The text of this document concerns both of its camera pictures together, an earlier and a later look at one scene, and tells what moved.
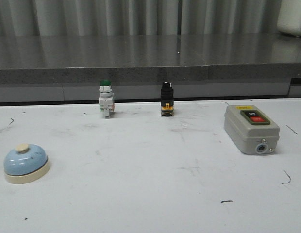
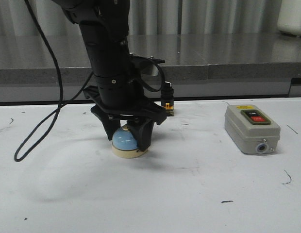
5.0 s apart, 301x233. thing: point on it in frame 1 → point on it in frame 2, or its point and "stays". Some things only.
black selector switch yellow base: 167,100 stays
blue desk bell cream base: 26,164 → 125,145
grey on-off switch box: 250,129 stays
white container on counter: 292,17 stays
